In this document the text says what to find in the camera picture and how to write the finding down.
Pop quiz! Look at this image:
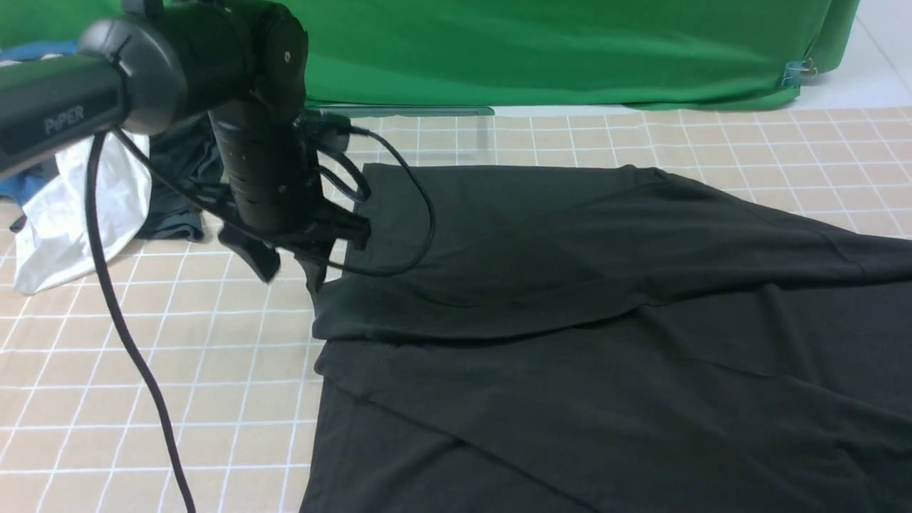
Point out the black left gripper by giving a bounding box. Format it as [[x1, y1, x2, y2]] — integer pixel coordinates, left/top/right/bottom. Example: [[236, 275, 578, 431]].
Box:
[[209, 100, 371, 314]]

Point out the dark gray long-sleeved shirt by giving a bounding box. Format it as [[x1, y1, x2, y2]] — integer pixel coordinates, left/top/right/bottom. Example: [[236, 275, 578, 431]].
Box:
[[300, 166, 911, 512]]

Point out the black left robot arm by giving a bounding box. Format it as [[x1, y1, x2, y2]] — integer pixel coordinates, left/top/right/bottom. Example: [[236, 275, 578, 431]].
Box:
[[1, 1, 371, 293]]

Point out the white crumpled shirt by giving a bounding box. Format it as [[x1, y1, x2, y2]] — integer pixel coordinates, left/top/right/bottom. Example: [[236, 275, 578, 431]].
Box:
[[13, 134, 151, 295]]

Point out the beige checkered tablecloth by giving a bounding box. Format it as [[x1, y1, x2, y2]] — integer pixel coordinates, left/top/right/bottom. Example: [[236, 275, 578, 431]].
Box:
[[1, 106, 910, 512]]

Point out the dark gray crumpled garment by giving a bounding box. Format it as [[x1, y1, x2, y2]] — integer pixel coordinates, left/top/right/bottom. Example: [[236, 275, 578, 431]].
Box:
[[132, 118, 225, 243]]

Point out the gray metal bar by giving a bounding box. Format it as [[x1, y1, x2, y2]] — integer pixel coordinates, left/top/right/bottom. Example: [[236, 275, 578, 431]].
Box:
[[302, 105, 495, 119]]

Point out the green backdrop cloth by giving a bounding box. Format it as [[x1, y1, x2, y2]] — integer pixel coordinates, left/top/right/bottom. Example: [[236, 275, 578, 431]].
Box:
[[0, 0, 860, 113]]

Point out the blue binder clip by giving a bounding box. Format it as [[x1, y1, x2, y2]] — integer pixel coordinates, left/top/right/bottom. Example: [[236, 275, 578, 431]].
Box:
[[779, 58, 819, 88]]

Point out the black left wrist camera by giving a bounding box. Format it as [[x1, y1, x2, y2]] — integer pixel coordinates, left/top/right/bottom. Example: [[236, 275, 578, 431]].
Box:
[[294, 108, 352, 153]]

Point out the black left camera cable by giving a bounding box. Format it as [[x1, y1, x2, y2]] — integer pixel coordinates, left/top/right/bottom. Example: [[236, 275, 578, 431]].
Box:
[[84, 121, 437, 513]]

